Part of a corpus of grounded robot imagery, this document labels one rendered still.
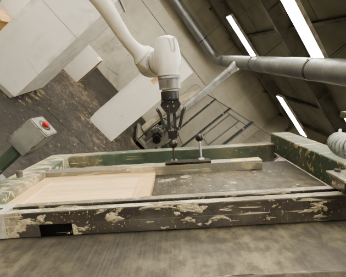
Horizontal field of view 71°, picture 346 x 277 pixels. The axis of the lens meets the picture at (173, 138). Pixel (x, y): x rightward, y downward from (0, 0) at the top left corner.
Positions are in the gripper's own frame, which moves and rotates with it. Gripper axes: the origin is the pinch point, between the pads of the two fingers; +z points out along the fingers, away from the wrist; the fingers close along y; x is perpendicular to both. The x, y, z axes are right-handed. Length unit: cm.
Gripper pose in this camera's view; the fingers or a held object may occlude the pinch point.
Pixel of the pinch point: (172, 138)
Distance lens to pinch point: 103.3
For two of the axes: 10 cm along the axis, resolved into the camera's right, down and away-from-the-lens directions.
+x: -0.1, 1.9, -9.8
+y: -10.0, 0.6, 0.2
